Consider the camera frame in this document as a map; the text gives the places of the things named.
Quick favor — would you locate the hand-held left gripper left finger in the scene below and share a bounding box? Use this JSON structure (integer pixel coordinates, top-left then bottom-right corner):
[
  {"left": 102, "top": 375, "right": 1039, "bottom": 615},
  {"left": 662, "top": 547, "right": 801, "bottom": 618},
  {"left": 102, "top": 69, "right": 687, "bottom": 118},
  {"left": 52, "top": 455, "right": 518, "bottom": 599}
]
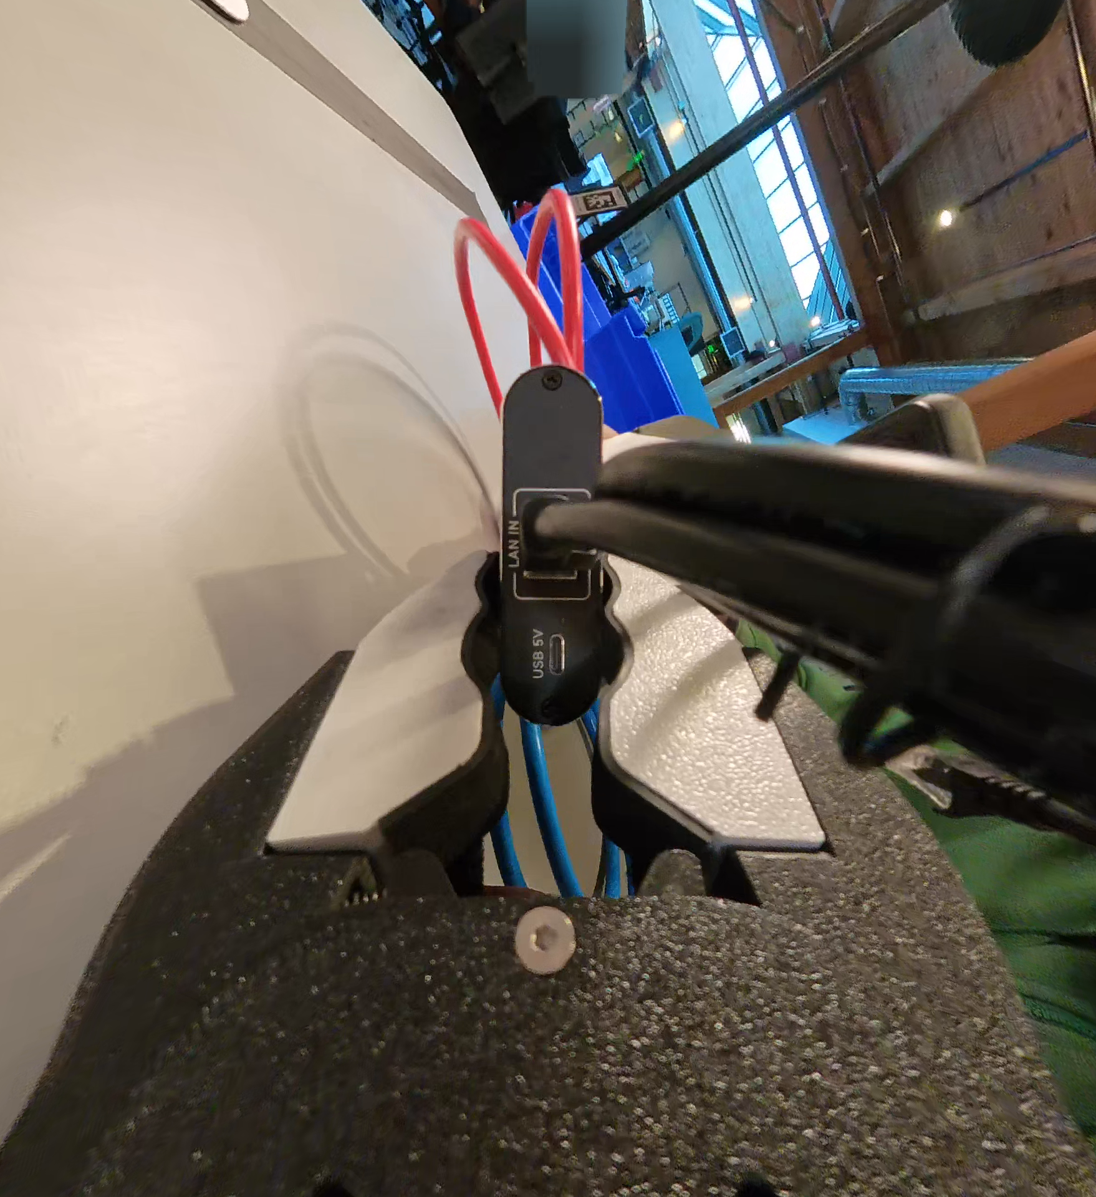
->
[{"left": 267, "top": 542, "right": 513, "bottom": 865}]

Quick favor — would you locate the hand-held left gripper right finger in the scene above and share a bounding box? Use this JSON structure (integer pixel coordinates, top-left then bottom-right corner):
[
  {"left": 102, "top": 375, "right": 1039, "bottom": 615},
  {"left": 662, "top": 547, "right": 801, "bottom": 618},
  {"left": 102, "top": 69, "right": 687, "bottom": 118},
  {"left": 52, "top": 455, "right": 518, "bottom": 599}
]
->
[{"left": 587, "top": 554, "right": 831, "bottom": 867}]

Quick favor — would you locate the blue ethernet cable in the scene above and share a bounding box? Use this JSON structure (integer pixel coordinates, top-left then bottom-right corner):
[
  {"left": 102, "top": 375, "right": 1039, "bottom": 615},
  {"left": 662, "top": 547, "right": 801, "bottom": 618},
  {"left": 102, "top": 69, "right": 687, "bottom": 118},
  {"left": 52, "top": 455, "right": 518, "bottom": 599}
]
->
[{"left": 488, "top": 664, "right": 630, "bottom": 897}]

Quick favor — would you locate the black ethernet cable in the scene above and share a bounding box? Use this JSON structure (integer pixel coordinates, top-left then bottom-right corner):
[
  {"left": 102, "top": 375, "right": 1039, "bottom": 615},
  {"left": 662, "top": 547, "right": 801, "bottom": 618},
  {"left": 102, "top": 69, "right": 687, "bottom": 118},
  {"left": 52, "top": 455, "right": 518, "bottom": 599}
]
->
[{"left": 511, "top": 433, "right": 1096, "bottom": 865}]

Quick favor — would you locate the black ethernet hub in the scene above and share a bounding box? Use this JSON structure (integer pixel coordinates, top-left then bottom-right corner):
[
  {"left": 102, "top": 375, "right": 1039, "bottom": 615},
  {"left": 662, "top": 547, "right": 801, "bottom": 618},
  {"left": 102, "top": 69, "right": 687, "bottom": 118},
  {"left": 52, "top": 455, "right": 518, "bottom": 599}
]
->
[{"left": 500, "top": 362, "right": 626, "bottom": 727}]

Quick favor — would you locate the blue storage bin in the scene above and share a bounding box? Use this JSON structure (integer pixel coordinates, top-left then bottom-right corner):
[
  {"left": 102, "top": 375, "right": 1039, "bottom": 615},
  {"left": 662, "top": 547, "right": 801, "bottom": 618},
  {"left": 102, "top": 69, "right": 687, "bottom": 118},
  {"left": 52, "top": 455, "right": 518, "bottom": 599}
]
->
[{"left": 582, "top": 277, "right": 721, "bottom": 440}]

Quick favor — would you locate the red ethernet cable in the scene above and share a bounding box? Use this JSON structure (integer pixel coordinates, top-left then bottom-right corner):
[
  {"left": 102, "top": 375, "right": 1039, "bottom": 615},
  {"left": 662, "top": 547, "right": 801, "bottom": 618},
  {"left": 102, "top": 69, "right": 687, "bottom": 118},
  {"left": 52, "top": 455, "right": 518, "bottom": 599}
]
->
[{"left": 452, "top": 181, "right": 598, "bottom": 423}]

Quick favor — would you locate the person's green jacket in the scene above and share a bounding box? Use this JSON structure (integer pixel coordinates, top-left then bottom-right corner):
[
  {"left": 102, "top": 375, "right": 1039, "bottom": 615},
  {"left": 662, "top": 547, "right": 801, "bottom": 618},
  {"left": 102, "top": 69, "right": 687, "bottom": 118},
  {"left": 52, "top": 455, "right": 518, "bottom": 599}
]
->
[{"left": 735, "top": 616, "right": 1096, "bottom": 1197}]

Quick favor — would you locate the wooden beam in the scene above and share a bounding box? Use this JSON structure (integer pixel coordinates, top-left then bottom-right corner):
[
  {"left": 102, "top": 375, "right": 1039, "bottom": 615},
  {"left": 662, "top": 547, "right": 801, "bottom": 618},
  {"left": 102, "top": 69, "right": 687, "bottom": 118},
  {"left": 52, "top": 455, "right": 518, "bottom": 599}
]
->
[{"left": 970, "top": 309, "right": 1096, "bottom": 458}]

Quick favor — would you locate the black metal pole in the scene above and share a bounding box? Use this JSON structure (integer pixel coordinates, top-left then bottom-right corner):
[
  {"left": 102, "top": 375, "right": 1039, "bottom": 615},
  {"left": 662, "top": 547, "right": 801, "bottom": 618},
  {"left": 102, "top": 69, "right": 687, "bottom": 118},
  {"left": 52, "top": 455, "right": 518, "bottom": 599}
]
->
[{"left": 577, "top": 0, "right": 952, "bottom": 257}]

